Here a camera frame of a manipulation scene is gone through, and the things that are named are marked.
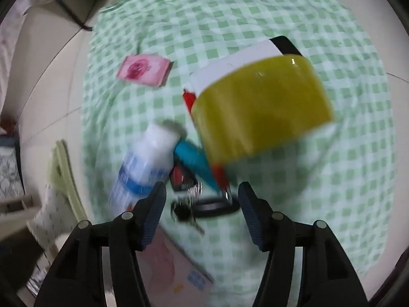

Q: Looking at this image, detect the teal utility knife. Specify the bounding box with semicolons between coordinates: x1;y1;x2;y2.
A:
173;140;224;194

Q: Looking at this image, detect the pink packet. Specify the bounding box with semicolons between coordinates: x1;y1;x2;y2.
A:
116;54;173;87

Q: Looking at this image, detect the grey patterned cloth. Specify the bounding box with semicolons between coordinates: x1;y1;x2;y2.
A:
0;147;26;199

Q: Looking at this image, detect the black ring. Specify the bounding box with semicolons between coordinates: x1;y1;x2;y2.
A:
192;196;240;218

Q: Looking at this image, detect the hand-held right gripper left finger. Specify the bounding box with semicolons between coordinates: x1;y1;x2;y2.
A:
33;182;167;307

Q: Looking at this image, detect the bunch of keys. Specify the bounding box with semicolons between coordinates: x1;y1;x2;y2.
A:
170;182;206;235

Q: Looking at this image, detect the bed with floral sheet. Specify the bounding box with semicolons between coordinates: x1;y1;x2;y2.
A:
0;16;28;80

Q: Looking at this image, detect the green checkered cloth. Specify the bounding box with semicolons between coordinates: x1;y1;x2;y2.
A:
81;0;395;301

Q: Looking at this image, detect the white and black box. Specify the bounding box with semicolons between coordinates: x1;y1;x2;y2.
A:
187;36;302;98

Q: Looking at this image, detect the black metal rack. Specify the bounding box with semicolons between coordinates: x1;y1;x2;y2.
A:
38;0;93;32

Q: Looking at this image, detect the white bottle with blue label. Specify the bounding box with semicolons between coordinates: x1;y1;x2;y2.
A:
109;122;187;210

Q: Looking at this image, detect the cardboard box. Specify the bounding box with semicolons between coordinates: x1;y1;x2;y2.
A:
136;224;214;295

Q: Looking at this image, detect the red and black key fob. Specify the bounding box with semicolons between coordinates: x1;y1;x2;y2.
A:
169;166;196;193

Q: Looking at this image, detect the yellow tape roll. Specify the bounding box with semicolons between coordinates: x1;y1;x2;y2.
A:
191;55;335;167

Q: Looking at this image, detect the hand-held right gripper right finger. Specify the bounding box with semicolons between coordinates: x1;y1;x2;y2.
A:
238;182;369;307

